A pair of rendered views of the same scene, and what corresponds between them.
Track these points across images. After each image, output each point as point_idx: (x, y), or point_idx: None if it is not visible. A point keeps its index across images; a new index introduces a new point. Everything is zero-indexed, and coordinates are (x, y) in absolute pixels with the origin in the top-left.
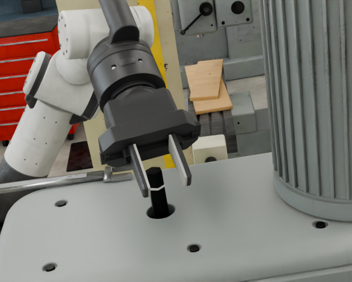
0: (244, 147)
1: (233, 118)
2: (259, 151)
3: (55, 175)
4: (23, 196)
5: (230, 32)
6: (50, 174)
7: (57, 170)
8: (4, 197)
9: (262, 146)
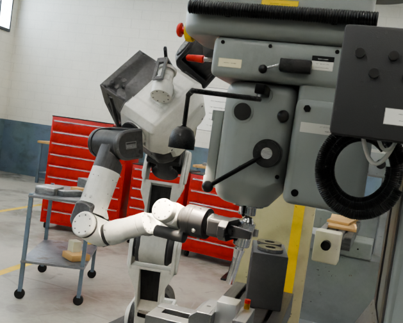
0: (357, 270)
1: (354, 244)
2: (368, 278)
3: (211, 278)
4: (211, 53)
5: (378, 240)
6: (208, 277)
7: (214, 277)
8: (202, 50)
9: (371, 275)
